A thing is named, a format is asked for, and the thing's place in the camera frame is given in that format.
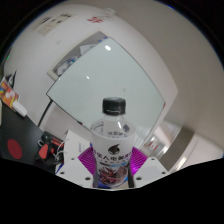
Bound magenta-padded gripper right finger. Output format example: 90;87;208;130
128;146;169;189

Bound large white wall poster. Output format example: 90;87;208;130
34;16;62;36

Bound small white wall poster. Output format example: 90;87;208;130
59;12;74;20

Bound black and red hand tool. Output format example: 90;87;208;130
34;130;66;166

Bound black bag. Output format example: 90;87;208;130
4;70;18;84

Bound clear black-capped drink bottle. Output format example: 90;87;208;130
90;97;136;189

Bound flat round red coaster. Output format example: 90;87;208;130
7;138;23;160

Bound red wall floor sign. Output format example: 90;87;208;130
87;15;104;24

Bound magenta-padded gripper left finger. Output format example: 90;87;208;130
55;146;96;188

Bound whiteboard on stand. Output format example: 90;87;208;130
38;36;167;149

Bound red and white banner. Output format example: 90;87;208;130
148;141;159;151

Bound small white oblong case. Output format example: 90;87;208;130
12;100;28;118

